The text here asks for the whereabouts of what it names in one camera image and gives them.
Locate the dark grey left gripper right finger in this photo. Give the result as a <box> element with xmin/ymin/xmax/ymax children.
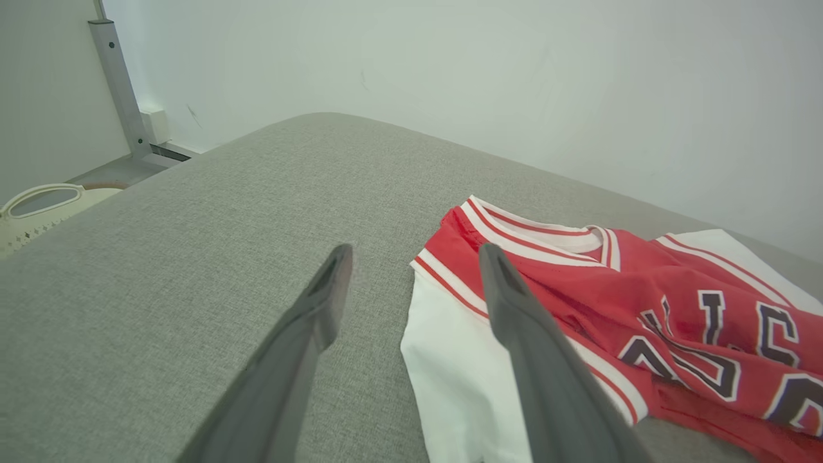
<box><xmin>478</xmin><ymin>242</ymin><xmax>653</xmax><ymax>463</ymax></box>

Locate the cream plastic laundry basket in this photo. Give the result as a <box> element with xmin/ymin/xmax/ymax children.
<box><xmin>0</xmin><ymin>182</ymin><xmax>130</xmax><ymax>259</ymax></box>

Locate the grey metal frame post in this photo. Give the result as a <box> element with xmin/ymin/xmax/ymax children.
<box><xmin>87</xmin><ymin>19</ymin><xmax>194</xmax><ymax>168</ymax></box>

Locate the small white wall box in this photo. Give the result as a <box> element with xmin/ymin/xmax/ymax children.
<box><xmin>140</xmin><ymin>109</ymin><xmax>172</xmax><ymax>146</ymax></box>

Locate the red white basketball jersey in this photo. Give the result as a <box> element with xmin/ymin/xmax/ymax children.
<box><xmin>400</xmin><ymin>195</ymin><xmax>823</xmax><ymax>463</ymax></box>

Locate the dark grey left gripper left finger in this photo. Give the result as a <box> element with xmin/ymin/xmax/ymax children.
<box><xmin>177</xmin><ymin>244</ymin><xmax>354</xmax><ymax>463</ymax></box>

